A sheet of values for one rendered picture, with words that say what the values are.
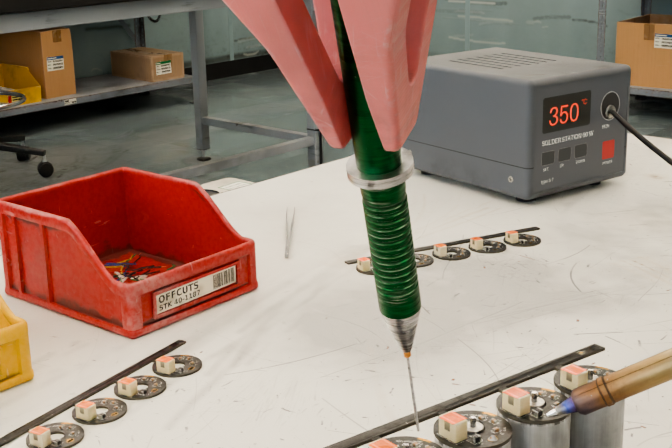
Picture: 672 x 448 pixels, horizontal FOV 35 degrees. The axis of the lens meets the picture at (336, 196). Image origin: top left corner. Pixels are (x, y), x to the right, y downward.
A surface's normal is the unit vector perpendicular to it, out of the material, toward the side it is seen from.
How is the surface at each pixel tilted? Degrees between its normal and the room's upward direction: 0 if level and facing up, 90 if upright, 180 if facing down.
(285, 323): 0
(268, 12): 129
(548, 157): 90
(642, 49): 91
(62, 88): 90
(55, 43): 90
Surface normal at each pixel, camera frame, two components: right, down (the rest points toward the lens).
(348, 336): -0.02, -0.96
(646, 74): -0.62, 0.18
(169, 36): 0.74, 0.16
